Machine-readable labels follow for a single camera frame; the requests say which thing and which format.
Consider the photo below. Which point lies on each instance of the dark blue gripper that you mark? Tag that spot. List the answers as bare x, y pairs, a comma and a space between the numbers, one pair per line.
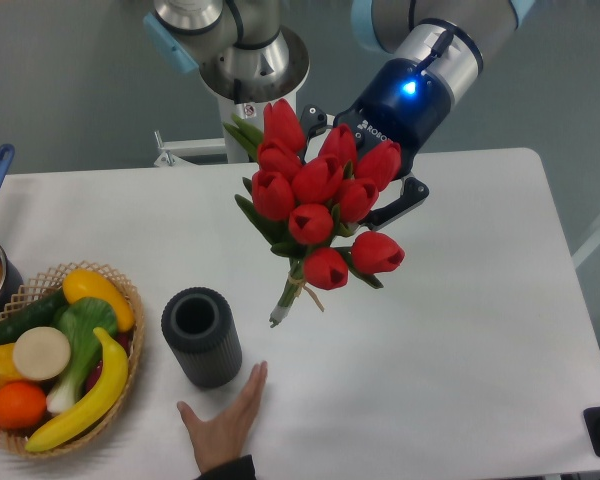
400, 105

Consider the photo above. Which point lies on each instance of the red tulip bouquet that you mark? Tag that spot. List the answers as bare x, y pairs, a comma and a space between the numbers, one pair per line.
301, 207

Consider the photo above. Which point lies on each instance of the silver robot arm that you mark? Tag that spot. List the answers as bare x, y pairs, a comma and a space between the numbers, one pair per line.
439, 49

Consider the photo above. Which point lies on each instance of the dark sleeve forearm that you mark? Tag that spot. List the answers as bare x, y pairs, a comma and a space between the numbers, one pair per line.
239, 469

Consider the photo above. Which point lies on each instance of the bare human hand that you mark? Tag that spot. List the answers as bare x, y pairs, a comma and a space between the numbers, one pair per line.
220, 440

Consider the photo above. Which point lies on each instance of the dark grey ribbed vase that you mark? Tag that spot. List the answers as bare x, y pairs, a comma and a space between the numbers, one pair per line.
198, 325

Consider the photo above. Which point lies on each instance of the dark red fruit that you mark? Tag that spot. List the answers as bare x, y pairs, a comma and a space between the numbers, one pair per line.
124, 340

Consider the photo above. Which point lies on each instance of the green bok choy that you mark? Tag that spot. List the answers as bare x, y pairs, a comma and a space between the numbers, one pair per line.
77, 322

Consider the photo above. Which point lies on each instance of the yellow banana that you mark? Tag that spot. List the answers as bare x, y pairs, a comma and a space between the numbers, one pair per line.
93, 406

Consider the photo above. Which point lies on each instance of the woven wicker basket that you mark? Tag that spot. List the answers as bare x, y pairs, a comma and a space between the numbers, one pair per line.
44, 284

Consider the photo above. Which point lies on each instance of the green cucumber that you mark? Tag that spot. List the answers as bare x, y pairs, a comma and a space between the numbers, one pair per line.
39, 313

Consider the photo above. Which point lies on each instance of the beige round slice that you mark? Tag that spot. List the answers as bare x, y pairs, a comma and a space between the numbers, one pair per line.
41, 353

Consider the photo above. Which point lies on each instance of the orange fruit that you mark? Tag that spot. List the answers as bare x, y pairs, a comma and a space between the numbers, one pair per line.
22, 405

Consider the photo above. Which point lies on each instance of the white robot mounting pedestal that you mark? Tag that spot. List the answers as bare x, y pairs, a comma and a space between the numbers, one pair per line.
245, 57

